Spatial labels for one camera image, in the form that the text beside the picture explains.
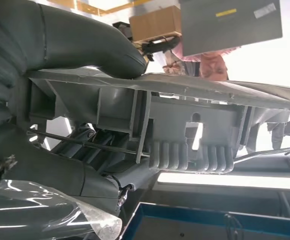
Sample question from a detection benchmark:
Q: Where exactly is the clear plastic film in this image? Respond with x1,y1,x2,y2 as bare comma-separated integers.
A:
0,179,123,240

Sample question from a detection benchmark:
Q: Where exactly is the cardboard box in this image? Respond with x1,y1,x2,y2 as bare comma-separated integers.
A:
129,4,183,44

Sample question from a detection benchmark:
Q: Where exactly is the black braided cable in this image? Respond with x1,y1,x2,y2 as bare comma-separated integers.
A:
0,155,17,200

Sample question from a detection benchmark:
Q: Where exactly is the person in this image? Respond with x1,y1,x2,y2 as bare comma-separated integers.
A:
162,42,241,82

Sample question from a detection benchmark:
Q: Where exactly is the grey laptop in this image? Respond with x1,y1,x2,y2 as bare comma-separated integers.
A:
179,0,284,57

